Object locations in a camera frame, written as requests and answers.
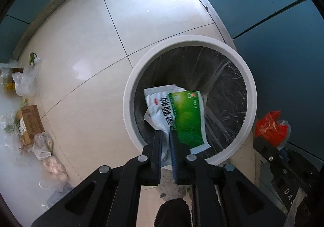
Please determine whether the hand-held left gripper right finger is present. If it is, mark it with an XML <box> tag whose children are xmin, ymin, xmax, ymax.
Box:
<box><xmin>169</xmin><ymin>129</ymin><xmax>288</xmax><ymax>227</ymax></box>

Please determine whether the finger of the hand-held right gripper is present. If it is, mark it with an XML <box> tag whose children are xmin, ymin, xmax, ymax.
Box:
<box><xmin>253</xmin><ymin>136</ymin><xmax>288</xmax><ymax>167</ymax></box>

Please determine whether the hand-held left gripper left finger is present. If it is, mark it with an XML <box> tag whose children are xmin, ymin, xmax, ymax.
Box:
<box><xmin>31</xmin><ymin>130</ymin><xmax>163</xmax><ymax>227</ymax></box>

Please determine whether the red plastic wrapper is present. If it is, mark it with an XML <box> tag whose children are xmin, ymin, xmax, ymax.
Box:
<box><xmin>255</xmin><ymin>110</ymin><xmax>291</xmax><ymax>150</ymax></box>

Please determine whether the green and white snack packet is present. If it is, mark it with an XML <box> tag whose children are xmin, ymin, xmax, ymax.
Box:
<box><xmin>143</xmin><ymin>85</ymin><xmax>210</xmax><ymax>167</ymax></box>

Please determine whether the white round trash bin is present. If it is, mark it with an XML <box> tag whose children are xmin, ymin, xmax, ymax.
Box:
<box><xmin>123</xmin><ymin>35</ymin><xmax>258</xmax><ymax>166</ymax></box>

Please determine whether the clear bin liner bag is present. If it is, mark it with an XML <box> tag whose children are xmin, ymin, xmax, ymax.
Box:
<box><xmin>133</xmin><ymin>46</ymin><xmax>248</xmax><ymax>158</ymax></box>

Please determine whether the black cloth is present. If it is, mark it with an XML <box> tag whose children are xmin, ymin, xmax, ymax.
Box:
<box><xmin>154</xmin><ymin>198</ymin><xmax>192</xmax><ymax>227</ymax></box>

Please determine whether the clear bag with pale food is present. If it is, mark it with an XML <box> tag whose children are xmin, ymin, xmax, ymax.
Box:
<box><xmin>32</xmin><ymin>132</ymin><xmax>69</xmax><ymax>189</ymax></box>

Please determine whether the brown cardboard box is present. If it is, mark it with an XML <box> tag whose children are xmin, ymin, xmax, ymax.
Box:
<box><xmin>16</xmin><ymin>105</ymin><xmax>45</xmax><ymax>146</ymax></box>

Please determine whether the clear bag with leafy greens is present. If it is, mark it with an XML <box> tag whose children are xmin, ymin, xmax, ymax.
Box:
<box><xmin>0</xmin><ymin>113</ymin><xmax>23</xmax><ymax>141</ymax></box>

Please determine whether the clear bag with green stems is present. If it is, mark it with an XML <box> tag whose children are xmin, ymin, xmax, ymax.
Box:
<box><xmin>12</xmin><ymin>52</ymin><xmax>41</xmax><ymax>97</ymax></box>

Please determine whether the yellow bottle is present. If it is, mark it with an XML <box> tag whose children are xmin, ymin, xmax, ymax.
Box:
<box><xmin>0</xmin><ymin>67</ymin><xmax>23</xmax><ymax>93</ymax></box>

